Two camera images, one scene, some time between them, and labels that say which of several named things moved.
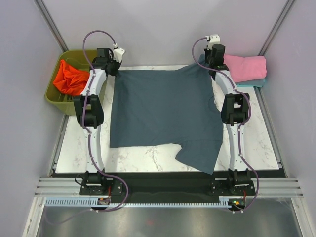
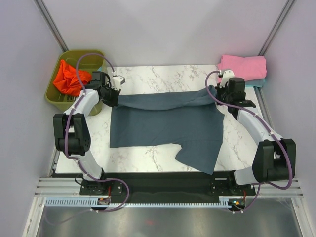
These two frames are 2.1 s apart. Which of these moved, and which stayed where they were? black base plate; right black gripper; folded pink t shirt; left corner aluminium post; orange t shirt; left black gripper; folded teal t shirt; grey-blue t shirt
Moved: grey-blue t shirt; left black gripper; right black gripper
Stayed: orange t shirt; left corner aluminium post; folded teal t shirt; black base plate; folded pink t shirt
